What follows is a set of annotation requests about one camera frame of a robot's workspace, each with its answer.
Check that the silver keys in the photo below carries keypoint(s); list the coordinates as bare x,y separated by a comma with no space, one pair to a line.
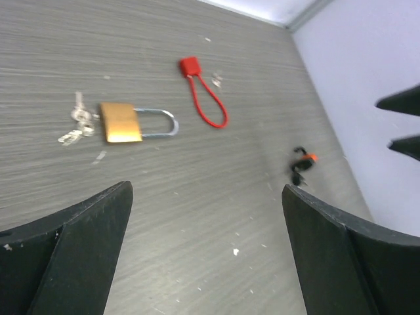
216,80

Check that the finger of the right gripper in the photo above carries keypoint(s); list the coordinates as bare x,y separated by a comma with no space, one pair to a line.
409,146
406,102

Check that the brass padlock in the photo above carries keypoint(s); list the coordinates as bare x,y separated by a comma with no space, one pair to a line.
120,122

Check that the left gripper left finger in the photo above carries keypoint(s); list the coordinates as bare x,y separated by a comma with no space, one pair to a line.
65,263

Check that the black orange key bunch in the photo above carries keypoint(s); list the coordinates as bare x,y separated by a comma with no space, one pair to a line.
303,163

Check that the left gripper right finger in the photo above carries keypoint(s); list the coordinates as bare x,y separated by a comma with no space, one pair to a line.
346,264

